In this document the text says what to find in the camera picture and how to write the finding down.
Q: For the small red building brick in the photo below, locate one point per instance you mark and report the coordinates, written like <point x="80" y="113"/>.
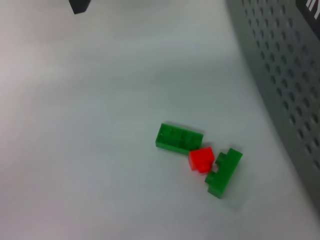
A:
<point x="200" y="160"/>

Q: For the grey-green perforated storage bin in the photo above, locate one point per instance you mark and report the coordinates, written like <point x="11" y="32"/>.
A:
<point x="287" y="75"/>

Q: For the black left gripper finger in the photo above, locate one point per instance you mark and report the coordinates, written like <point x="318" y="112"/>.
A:
<point x="80" y="6"/>

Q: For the small green building brick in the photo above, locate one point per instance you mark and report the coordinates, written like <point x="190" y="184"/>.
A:
<point x="175" y="138"/>

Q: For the long green building brick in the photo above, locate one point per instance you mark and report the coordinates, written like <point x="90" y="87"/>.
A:
<point x="223" y="175"/>

